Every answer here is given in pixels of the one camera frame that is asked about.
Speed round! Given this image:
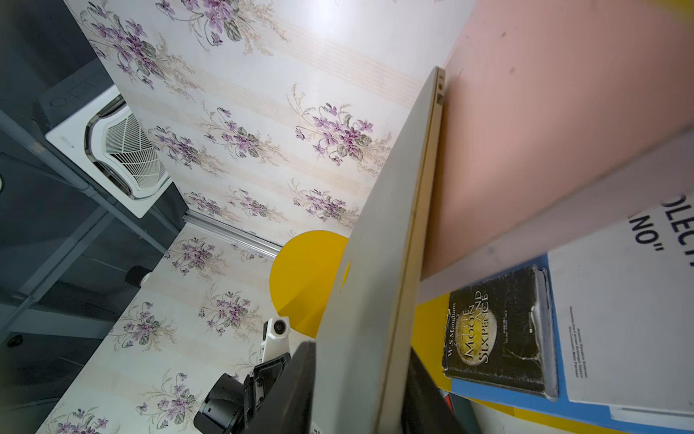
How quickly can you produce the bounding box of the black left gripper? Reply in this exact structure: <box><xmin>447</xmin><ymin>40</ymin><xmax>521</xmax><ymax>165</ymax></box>
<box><xmin>243</xmin><ymin>353</ymin><xmax>291</xmax><ymax>423</ymax></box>

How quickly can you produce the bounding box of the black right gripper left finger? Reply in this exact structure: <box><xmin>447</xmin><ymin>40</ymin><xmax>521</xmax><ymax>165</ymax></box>
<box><xmin>245</xmin><ymin>341</ymin><xmax>316</xmax><ymax>434</ymax></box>

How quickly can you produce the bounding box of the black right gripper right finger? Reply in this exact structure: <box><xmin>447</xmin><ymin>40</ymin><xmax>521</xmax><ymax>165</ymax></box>
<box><xmin>401</xmin><ymin>349</ymin><xmax>466</xmax><ymax>434</ymax></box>

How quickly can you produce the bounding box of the silver laptop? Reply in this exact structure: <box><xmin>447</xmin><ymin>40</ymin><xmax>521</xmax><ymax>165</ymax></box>
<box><xmin>312</xmin><ymin>67</ymin><xmax>446</xmax><ymax>433</ymax></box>

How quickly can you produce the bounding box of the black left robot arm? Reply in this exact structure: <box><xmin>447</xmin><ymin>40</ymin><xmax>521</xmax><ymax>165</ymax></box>
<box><xmin>193</xmin><ymin>353</ymin><xmax>291</xmax><ymax>434</ymax></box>

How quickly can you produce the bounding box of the black book gold emblem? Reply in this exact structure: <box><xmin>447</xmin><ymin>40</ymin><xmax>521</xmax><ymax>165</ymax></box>
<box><xmin>442</xmin><ymin>265</ymin><xmax>560</xmax><ymax>401</ymax></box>

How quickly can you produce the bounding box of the white paperback book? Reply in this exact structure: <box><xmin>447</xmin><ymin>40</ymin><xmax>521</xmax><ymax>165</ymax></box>
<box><xmin>548</xmin><ymin>195</ymin><xmax>693</xmax><ymax>430</ymax></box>

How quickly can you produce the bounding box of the yellow pink blue shelf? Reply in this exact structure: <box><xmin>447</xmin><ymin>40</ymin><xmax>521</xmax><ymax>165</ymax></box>
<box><xmin>269</xmin><ymin>0</ymin><xmax>694</xmax><ymax>434</ymax></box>

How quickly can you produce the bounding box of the white ceiling air conditioner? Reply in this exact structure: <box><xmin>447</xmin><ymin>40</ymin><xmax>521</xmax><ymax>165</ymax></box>
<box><xmin>34</xmin><ymin>60</ymin><xmax>172</xmax><ymax>219</ymax></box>

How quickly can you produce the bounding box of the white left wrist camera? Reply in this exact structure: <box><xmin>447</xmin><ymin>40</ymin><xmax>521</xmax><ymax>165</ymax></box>
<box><xmin>260</xmin><ymin>316</ymin><xmax>291</xmax><ymax>363</ymax></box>

